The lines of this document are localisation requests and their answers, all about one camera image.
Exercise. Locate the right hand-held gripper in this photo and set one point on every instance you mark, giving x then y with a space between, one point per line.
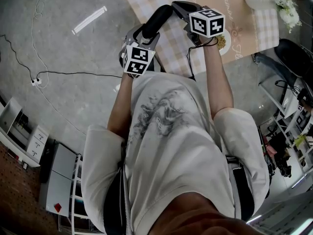
206 23

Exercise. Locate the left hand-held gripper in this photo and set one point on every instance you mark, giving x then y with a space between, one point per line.
139 57

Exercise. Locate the black glasses case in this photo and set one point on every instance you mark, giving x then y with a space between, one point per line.
157 16

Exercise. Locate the person's left forearm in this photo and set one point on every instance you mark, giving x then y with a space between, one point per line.
121 106

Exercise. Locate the person's right forearm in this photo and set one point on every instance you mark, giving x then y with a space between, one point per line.
217 82

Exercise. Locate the beige checkered tablecloth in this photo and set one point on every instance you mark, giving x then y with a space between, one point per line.
171 40

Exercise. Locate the white plate of seeds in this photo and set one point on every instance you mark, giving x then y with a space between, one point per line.
223 43

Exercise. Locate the white flowers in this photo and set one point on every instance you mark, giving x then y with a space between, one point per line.
288 11

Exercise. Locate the white power strip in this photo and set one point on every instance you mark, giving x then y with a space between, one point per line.
36 82

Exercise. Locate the black round chair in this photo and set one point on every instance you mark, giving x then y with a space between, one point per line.
293 55

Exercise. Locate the person's torso in white shirt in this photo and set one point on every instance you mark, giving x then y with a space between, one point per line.
171 155

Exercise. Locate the white shelf rack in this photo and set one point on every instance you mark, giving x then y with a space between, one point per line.
291 106

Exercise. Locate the white drawer cabinet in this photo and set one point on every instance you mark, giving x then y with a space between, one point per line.
12 116

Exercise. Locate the grey box with red tag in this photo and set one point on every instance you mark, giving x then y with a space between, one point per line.
61 172

